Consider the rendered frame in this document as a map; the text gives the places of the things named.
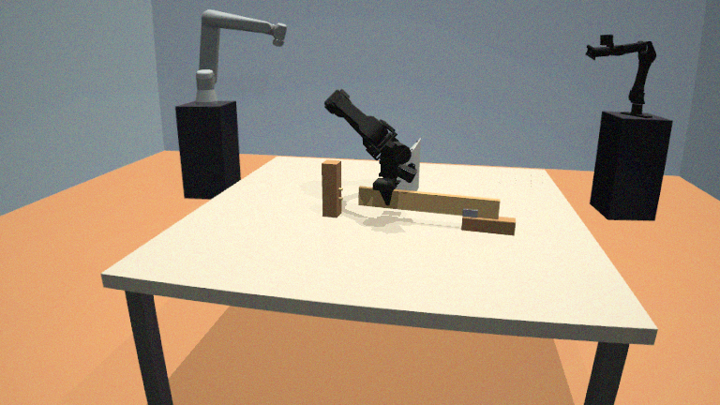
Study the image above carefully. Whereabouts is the tan wooden rail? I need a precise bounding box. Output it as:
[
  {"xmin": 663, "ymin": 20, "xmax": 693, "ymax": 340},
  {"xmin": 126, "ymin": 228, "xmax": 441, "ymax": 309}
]
[{"xmin": 358, "ymin": 186, "xmax": 501, "ymax": 219}]

